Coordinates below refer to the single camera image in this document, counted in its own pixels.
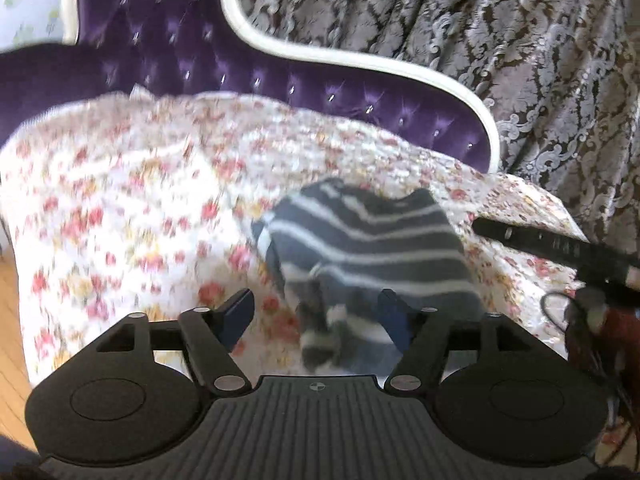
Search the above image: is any grey white striped garment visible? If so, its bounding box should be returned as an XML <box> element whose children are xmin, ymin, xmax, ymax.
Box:
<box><xmin>250</xmin><ymin>179</ymin><xmax>484</xmax><ymax>377</ymax></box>

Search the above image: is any floral bed cover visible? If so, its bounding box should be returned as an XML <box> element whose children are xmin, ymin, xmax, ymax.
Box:
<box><xmin>1</xmin><ymin>88</ymin><xmax>580</xmax><ymax>384</ymax></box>

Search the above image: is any brown silver damask curtain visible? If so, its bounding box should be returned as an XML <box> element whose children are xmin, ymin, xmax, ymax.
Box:
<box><xmin>242</xmin><ymin>0</ymin><xmax>639</xmax><ymax>254</ymax></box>

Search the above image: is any black cable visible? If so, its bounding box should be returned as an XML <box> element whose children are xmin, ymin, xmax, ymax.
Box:
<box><xmin>540</xmin><ymin>289</ymin><xmax>584</xmax><ymax>336</ymax></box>

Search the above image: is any purple tufted headboard white frame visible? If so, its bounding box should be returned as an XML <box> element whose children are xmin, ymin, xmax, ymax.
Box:
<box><xmin>1</xmin><ymin>0</ymin><xmax>500</xmax><ymax>172</ymax></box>

